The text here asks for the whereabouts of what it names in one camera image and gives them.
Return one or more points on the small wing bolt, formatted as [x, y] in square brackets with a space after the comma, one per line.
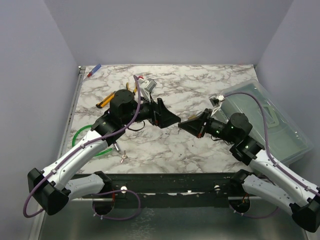
[124, 156]

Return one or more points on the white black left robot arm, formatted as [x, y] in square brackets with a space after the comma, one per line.
[52, 186]

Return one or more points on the yellow black utility knife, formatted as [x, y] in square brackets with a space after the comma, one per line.
[105, 101]

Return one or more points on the brass padlock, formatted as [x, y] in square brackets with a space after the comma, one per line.
[192, 117]

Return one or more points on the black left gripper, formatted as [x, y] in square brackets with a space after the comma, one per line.
[160, 115]

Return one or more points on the clear plastic storage box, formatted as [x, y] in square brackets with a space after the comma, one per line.
[286, 141]

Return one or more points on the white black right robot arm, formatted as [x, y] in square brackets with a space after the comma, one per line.
[295, 195]

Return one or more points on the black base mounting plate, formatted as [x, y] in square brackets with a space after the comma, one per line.
[171, 190]

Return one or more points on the aluminium rail frame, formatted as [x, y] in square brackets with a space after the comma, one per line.
[37, 219]

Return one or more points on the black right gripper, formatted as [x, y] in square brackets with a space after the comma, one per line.
[195, 126]

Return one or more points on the blue red screwdriver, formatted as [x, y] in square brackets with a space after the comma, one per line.
[95, 69]

